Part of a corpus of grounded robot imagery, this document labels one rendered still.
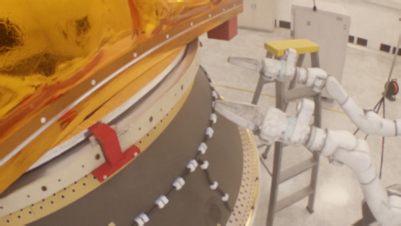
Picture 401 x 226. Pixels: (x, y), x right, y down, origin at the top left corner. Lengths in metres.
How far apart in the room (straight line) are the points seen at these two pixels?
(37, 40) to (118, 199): 0.41
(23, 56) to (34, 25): 0.05
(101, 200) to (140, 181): 0.12
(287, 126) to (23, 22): 0.59
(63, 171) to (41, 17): 0.30
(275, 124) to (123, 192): 0.40
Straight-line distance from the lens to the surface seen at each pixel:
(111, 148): 0.52
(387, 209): 0.85
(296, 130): 0.62
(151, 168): 0.67
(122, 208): 0.64
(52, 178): 0.53
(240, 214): 0.99
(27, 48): 0.41
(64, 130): 0.54
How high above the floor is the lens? 2.03
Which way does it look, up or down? 34 degrees down
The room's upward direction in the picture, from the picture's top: 3 degrees counter-clockwise
